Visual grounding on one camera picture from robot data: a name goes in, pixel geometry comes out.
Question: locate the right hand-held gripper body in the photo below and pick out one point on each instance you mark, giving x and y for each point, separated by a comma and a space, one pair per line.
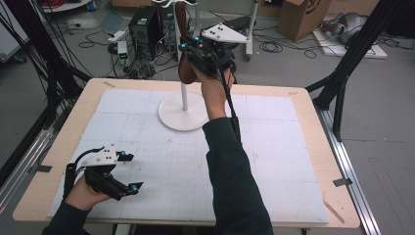
223, 34

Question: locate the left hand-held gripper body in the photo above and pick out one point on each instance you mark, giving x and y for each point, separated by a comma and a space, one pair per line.
102, 156

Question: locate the brown wooden spoon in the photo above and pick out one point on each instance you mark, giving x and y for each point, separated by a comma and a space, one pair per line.
187, 71

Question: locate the white hook stand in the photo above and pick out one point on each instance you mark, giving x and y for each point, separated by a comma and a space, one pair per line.
182, 120

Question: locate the person's left hand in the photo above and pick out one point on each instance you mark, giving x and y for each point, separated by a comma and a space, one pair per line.
83, 196

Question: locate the person's right hand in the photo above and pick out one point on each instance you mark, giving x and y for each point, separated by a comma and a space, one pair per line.
213, 94

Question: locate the black round stool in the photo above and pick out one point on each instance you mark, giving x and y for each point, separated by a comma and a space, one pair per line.
237, 46

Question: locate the white gridded mat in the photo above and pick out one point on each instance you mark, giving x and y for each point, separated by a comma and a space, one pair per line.
163, 169

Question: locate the black computer tower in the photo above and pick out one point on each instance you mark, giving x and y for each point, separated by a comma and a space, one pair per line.
145, 31

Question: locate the black tape piece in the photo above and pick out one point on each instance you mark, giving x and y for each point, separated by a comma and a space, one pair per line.
44, 168
342, 182

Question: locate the white power adapter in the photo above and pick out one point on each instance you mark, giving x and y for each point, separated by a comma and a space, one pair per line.
122, 49

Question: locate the white power strip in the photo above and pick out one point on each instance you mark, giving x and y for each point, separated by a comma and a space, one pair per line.
116, 36

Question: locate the cardboard box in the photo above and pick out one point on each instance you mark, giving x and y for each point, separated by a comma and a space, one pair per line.
303, 18

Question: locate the white floor board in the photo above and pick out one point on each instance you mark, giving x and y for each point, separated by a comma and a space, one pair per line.
336, 49

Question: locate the grey device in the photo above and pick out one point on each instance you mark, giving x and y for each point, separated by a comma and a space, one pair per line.
347, 26

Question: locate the white round table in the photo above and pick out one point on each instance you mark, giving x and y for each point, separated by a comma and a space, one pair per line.
65, 6

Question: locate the grey cabinet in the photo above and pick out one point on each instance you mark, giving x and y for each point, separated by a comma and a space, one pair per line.
9, 36

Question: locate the long tan tape strip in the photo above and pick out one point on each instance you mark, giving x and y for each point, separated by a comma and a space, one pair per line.
333, 212

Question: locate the white frame leg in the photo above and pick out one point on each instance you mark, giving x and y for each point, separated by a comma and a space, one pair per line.
250, 49
196, 19

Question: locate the aluminium rail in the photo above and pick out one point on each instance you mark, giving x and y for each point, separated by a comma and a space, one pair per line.
350, 169
23, 169

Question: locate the black metal frame stand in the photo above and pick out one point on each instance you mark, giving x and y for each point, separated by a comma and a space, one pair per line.
42, 49
352, 55

